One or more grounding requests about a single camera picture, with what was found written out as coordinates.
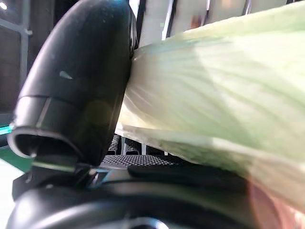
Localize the large napa cabbage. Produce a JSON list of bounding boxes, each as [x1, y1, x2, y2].
[[114, 2, 305, 213]]

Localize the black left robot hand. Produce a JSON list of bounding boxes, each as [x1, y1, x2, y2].
[[4, 0, 305, 229]]

